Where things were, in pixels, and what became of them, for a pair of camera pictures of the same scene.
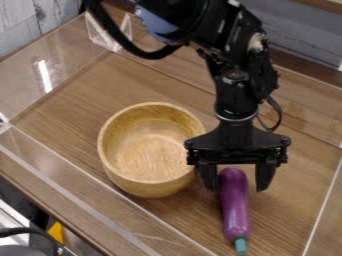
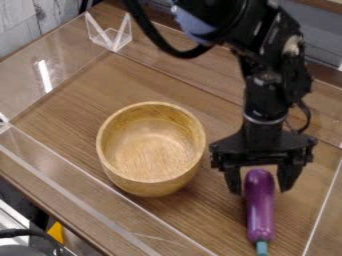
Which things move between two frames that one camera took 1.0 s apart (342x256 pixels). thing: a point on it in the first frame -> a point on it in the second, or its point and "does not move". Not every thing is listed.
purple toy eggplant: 235,206 -> 260,201
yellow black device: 52,242 does not move
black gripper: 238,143 -> 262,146
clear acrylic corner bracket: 99,35 does not move
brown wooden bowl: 142,148 does not move
